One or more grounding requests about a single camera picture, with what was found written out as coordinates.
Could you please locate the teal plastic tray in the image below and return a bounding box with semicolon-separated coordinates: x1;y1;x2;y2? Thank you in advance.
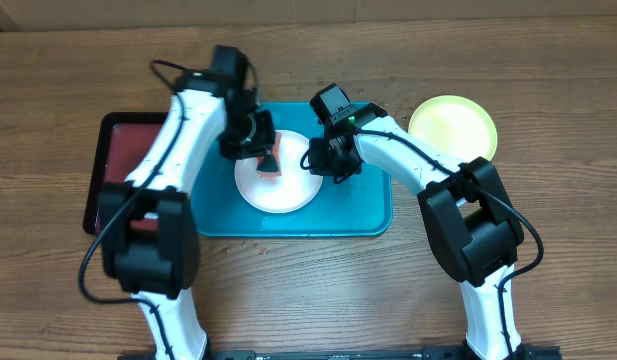
191;102;392;238

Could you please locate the white plate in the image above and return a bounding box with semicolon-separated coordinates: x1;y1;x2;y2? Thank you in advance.
234;130;322;213

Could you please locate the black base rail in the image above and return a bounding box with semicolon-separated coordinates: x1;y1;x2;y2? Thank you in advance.
117;344;563;360

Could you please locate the black tray with red water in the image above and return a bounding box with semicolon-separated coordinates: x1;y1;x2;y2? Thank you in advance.
82;112;167;235

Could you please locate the yellow plate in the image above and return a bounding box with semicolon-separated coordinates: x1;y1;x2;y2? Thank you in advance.
408;95;498;162

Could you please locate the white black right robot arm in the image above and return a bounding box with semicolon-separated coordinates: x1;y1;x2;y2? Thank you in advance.
302;99;523;359

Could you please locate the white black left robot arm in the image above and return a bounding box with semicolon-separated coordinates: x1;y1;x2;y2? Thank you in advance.
78;69;275;359

